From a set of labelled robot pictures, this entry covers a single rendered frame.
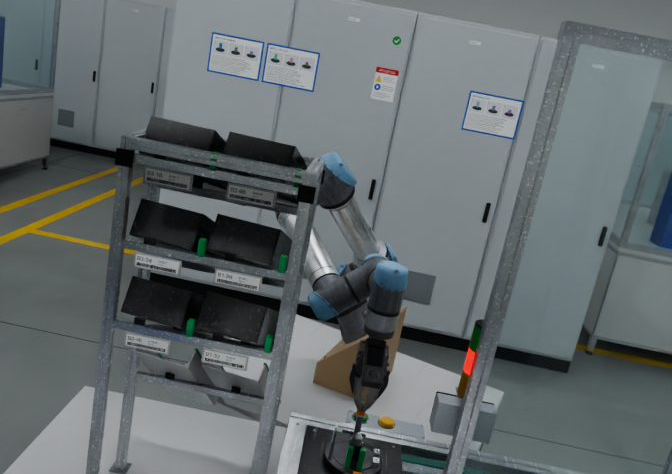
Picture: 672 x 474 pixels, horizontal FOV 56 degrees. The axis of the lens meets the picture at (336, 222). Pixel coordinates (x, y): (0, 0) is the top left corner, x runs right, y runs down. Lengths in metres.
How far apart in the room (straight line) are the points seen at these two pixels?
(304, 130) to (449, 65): 1.06
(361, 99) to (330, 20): 0.55
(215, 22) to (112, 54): 4.72
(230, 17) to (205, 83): 0.47
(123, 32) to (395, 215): 5.55
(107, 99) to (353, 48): 5.37
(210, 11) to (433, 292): 2.46
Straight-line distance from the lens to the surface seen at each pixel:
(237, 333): 1.26
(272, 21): 4.40
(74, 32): 9.32
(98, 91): 9.22
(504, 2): 8.99
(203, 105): 4.51
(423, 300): 4.60
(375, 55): 4.32
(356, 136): 4.34
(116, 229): 1.21
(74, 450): 1.71
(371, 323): 1.45
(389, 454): 1.64
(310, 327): 2.46
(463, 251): 4.52
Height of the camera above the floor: 1.85
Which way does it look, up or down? 14 degrees down
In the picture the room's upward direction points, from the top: 11 degrees clockwise
